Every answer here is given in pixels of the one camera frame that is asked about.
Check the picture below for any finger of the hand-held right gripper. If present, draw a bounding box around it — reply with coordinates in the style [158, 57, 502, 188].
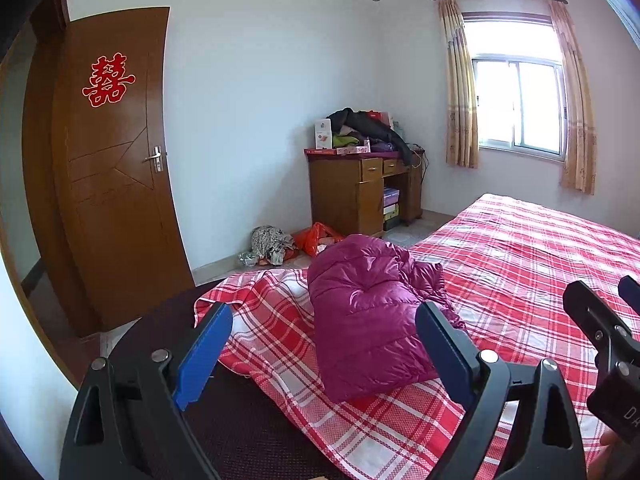
[618, 275, 640, 313]
[563, 280, 640, 367]

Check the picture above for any black jacket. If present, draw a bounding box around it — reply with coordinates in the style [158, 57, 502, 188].
[327, 107, 416, 166]

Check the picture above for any orange plastic bag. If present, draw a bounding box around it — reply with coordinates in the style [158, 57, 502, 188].
[294, 222, 346, 258]

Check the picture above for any red paper door decoration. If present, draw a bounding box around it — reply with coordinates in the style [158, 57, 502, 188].
[82, 52, 137, 108]

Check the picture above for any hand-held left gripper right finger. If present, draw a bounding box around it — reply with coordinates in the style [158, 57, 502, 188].
[415, 301, 588, 480]

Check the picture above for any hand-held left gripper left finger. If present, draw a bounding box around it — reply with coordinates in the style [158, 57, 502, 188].
[59, 302, 234, 480]

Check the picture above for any window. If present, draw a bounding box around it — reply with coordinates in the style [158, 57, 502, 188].
[462, 12, 568, 156]

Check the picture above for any wooden desk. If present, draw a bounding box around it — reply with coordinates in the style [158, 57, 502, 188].
[304, 147, 426, 238]

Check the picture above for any purple puffer jacket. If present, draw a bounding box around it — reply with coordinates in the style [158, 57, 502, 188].
[307, 234, 471, 403]

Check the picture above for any grey patterned cloth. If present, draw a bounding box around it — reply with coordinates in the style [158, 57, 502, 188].
[250, 226, 296, 265]

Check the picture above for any wooden door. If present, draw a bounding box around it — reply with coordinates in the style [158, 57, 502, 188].
[22, 6, 196, 333]

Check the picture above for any yellow patterned curtain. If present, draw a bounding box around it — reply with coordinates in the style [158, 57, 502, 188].
[547, 0, 598, 195]
[437, 0, 481, 168]

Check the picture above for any black cable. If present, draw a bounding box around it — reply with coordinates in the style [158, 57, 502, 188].
[412, 145, 432, 182]

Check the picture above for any metal door handle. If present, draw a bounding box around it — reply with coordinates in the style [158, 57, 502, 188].
[141, 146, 165, 173]

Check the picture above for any red plaid bed sheet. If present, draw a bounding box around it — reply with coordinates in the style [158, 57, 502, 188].
[194, 192, 640, 480]

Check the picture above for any person's right hand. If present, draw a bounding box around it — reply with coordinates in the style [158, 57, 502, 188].
[587, 429, 640, 480]

